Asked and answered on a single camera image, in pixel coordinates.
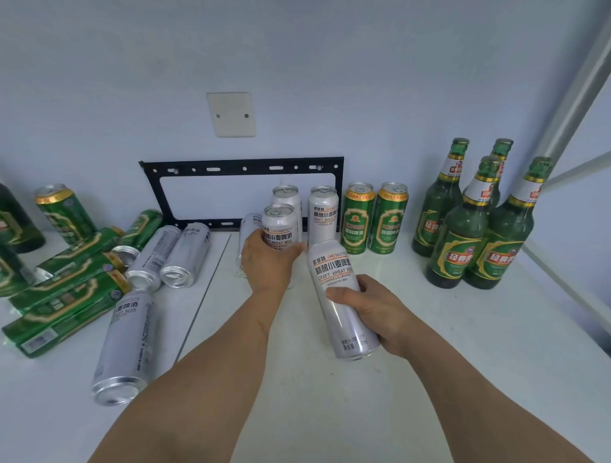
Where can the cluster of green beer cans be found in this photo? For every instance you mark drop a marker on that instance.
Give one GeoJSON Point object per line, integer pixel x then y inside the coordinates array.
{"type": "Point", "coordinates": [62, 305]}

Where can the person's right forearm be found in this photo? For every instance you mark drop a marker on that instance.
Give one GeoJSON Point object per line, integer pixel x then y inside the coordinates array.
{"type": "Point", "coordinates": [477, 410]}

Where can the person's left hand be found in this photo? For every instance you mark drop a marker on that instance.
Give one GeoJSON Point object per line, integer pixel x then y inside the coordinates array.
{"type": "Point", "coordinates": [265, 269]}

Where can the white blank wall plate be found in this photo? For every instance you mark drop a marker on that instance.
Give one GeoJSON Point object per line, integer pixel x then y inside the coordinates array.
{"type": "Point", "coordinates": [230, 114]}

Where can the black metal wall bracket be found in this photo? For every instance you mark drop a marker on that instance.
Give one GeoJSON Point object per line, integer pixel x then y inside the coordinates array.
{"type": "Point", "coordinates": [215, 168]}

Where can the silver white-label beer can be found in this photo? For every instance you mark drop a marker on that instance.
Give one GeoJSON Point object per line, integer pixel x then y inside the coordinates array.
{"type": "Point", "coordinates": [124, 353]}
{"type": "Point", "coordinates": [334, 276]}
{"type": "Point", "coordinates": [279, 224]}
{"type": "Point", "coordinates": [249, 224]}
{"type": "Point", "coordinates": [323, 214]}
{"type": "Point", "coordinates": [286, 195]}

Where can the person's right hand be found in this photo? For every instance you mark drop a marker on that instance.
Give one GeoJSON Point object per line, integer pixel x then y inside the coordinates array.
{"type": "Point", "coordinates": [386, 319]}

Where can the person's left forearm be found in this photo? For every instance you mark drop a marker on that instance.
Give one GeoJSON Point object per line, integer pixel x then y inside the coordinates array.
{"type": "Point", "coordinates": [191, 391]}

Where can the white metal shelf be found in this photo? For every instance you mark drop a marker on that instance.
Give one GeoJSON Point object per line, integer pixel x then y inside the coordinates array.
{"type": "Point", "coordinates": [429, 357]}

